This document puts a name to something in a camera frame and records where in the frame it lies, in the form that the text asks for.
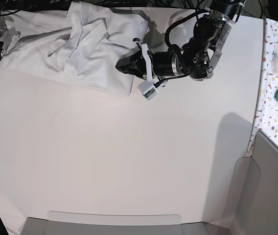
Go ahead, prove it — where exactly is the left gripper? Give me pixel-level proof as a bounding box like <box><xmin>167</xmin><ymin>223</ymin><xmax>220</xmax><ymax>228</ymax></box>
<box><xmin>115</xmin><ymin>38</ymin><xmax>166</xmax><ymax>88</ymax></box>

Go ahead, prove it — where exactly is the white t-shirt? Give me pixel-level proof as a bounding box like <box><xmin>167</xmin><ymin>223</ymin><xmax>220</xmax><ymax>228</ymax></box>
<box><xmin>0</xmin><ymin>2</ymin><xmax>148</xmax><ymax>96</ymax></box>

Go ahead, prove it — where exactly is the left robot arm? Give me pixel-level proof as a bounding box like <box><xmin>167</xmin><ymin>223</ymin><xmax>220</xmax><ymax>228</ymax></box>
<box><xmin>116</xmin><ymin>0</ymin><xmax>245</xmax><ymax>88</ymax></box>

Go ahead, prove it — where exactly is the terrazzo pattern side table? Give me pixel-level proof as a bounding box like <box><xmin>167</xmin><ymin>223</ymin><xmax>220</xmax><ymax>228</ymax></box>
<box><xmin>247</xmin><ymin>19</ymin><xmax>278</xmax><ymax>156</ymax></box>

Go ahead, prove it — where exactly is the grey panel at right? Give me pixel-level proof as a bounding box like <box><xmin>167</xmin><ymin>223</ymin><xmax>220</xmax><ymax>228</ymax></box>
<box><xmin>223</xmin><ymin>132</ymin><xmax>278</xmax><ymax>235</ymax></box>

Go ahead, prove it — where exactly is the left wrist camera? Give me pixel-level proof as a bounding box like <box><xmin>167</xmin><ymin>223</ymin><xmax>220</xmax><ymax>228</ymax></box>
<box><xmin>138</xmin><ymin>81</ymin><xmax>159</xmax><ymax>101</ymax></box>

